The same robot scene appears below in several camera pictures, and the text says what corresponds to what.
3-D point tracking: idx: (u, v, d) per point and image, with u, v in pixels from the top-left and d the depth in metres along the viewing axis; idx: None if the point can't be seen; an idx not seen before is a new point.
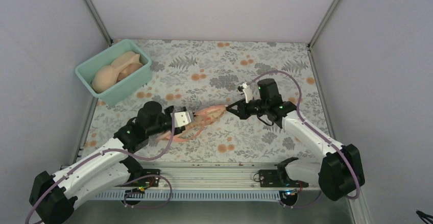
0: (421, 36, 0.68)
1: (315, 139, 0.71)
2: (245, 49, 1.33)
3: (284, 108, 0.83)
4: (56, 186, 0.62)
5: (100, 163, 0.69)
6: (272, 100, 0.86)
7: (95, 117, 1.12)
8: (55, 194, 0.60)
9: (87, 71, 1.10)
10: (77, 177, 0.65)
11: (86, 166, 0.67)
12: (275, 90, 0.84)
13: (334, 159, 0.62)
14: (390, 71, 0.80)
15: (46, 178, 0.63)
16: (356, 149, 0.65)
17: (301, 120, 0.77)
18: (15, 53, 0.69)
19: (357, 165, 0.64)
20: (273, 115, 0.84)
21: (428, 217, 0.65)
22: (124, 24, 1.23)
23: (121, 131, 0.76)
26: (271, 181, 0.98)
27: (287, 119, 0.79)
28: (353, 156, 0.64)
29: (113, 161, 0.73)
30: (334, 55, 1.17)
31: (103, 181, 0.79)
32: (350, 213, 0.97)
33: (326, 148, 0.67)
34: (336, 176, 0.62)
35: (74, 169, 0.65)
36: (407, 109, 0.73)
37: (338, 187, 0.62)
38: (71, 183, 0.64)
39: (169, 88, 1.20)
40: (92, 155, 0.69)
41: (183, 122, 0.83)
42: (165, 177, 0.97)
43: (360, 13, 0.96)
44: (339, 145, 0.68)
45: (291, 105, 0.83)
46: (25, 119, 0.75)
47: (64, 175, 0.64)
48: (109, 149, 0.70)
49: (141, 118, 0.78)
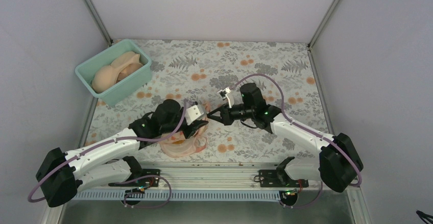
0: (422, 36, 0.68)
1: (308, 135, 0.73)
2: (245, 49, 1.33)
3: (269, 114, 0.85)
4: (67, 165, 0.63)
5: (110, 150, 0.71)
6: (258, 106, 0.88)
7: (95, 117, 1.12)
8: (64, 172, 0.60)
9: (88, 71, 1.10)
10: (88, 160, 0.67)
11: (98, 150, 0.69)
12: (259, 97, 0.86)
13: (329, 152, 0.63)
14: (391, 71, 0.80)
15: (58, 155, 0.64)
16: (347, 137, 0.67)
17: (289, 122, 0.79)
18: (15, 53, 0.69)
19: (352, 152, 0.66)
20: (262, 122, 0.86)
21: (428, 217, 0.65)
22: (124, 24, 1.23)
23: (136, 124, 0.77)
26: (271, 181, 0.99)
27: (274, 123, 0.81)
28: (345, 144, 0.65)
29: (124, 151, 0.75)
30: (334, 56, 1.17)
31: (106, 174, 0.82)
32: (351, 213, 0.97)
33: (319, 143, 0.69)
34: (336, 168, 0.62)
35: (87, 151, 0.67)
36: (407, 109, 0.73)
37: (341, 178, 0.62)
38: (81, 164, 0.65)
39: (169, 88, 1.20)
40: (105, 141, 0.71)
41: (196, 114, 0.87)
42: (165, 177, 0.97)
43: (360, 13, 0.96)
44: (330, 137, 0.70)
45: (275, 109, 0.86)
46: (25, 119, 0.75)
47: (76, 155, 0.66)
48: (122, 139, 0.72)
49: (158, 114, 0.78)
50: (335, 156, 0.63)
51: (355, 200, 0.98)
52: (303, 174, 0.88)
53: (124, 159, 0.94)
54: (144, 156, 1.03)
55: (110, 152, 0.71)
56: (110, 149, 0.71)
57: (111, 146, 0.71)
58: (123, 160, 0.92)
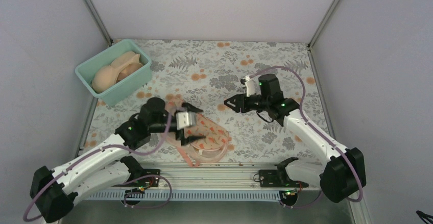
0: (422, 36, 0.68)
1: (319, 141, 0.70)
2: (245, 49, 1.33)
3: (286, 105, 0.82)
4: (55, 182, 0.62)
5: (100, 159, 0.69)
6: (273, 97, 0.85)
7: (95, 117, 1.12)
8: (53, 189, 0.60)
9: (88, 71, 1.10)
10: (76, 174, 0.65)
11: (85, 163, 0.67)
12: (276, 86, 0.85)
13: (338, 163, 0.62)
14: (391, 70, 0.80)
15: (46, 173, 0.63)
16: (360, 152, 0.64)
17: (304, 120, 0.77)
18: (15, 53, 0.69)
19: (361, 168, 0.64)
20: (275, 113, 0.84)
21: (428, 217, 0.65)
22: (123, 23, 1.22)
23: (122, 128, 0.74)
26: (271, 181, 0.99)
27: (288, 118, 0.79)
28: (357, 159, 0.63)
29: (113, 158, 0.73)
30: (334, 56, 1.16)
31: (104, 179, 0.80)
32: (351, 213, 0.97)
33: (330, 152, 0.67)
34: (340, 180, 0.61)
35: (73, 165, 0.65)
36: (408, 108, 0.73)
37: (341, 190, 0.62)
38: (70, 178, 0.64)
39: (169, 88, 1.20)
40: (92, 151, 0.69)
41: (184, 123, 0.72)
42: (165, 177, 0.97)
43: (360, 12, 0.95)
44: (342, 148, 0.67)
45: (293, 102, 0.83)
46: (25, 120, 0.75)
47: (63, 171, 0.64)
48: (109, 146, 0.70)
49: (144, 115, 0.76)
50: (343, 168, 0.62)
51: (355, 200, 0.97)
52: (298, 175, 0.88)
53: (121, 160, 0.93)
54: (144, 156, 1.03)
55: (99, 161, 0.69)
56: (99, 158, 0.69)
57: (99, 156, 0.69)
58: (120, 163, 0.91)
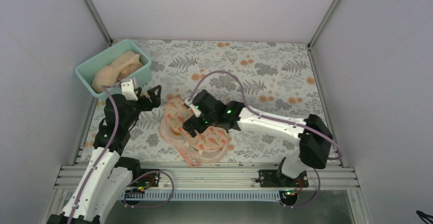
0: (422, 36, 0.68)
1: (281, 126, 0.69)
2: (245, 49, 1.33)
3: (232, 110, 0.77)
4: (73, 218, 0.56)
5: (100, 176, 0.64)
6: (216, 109, 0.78)
7: (95, 117, 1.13)
8: (77, 223, 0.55)
9: (88, 71, 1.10)
10: (87, 199, 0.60)
11: (89, 186, 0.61)
12: (212, 101, 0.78)
13: (307, 138, 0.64)
14: (391, 70, 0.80)
15: (56, 218, 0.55)
16: (316, 117, 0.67)
17: (257, 115, 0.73)
18: (15, 53, 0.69)
19: (325, 129, 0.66)
20: (227, 122, 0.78)
21: (428, 217, 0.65)
22: (124, 23, 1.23)
23: (98, 139, 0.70)
26: (271, 181, 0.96)
27: (243, 121, 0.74)
28: (317, 124, 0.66)
29: (110, 169, 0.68)
30: (334, 56, 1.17)
31: (112, 191, 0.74)
32: (351, 213, 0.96)
33: (295, 131, 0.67)
34: (316, 153, 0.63)
35: (78, 195, 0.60)
36: (408, 108, 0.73)
37: (320, 159, 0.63)
38: (85, 206, 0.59)
39: (169, 88, 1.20)
40: (87, 174, 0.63)
41: (127, 85, 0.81)
42: (164, 172, 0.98)
43: (360, 12, 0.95)
44: (301, 120, 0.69)
45: (235, 104, 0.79)
46: (25, 119, 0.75)
47: (73, 206, 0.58)
48: (99, 160, 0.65)
49: (109, 116, 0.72)
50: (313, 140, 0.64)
51: (355, 200, 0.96)
52: (291, 168, 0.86)
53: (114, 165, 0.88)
54: (144, 156, 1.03)
55: (101, 178, 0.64)
56: (98, 175, 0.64)
57: (96, 174, 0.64)
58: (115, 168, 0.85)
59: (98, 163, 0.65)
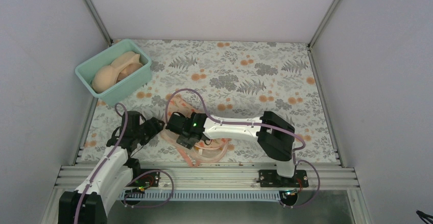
0: (423, 35, 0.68)
1: (240, 128, 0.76)
2: (245, 49, 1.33)
3: (197, 123, 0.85)
4: (86, 195, 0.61)
5: (112, 165, 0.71)
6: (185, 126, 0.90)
7: (95, 117, 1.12)
8: (90, 198, 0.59)
9: (88, 71, 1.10)
10: (100, 181, 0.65)
11: (102, 171, 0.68)
12: (179, 121, 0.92)
13: (265, 135, 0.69)
14: (391, 70, 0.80)
15: (70, 195, 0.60)
16: (271, 113, 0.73)
17: (218, 122, 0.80)
18: (15, 52, 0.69)
19: (281, 122, 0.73)
20: (194, 135, 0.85)
21: (428, 217, 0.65)
22: (124, 23, 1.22)
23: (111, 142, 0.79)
26: (271, 181, 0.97)
27: (207, 131, 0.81)
28: (272, 120, 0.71)
29: (119, 163, 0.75)
30: (334, 56, 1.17)
31: (116, 185, 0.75)
32: (351, 213, 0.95)
33: (253, 130, 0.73)
34: (278, 147, 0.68)
35: (92, 176, 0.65)
36: (408, 108, 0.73)
37: (285, 151, 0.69)
38: (98, 186, 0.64)
39: (169, 88, 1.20)
40: (100, 163, 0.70)
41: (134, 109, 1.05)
42: (164, 172, 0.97)
43: (360, 12, 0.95)
44: (259, 119, 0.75)
45: (199, 117, 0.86)
46: (25, 119, 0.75)
47: (87, 184, 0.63)
48: (112, 152, 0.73)
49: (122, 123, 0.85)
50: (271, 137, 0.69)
51: (355, 200, 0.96)
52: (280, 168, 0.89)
53: None
54: (144, 156, 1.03)
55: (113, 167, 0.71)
56: (111, 164, 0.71)
57: (110, 163, 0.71)
58: None
59: (111, 155, 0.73)
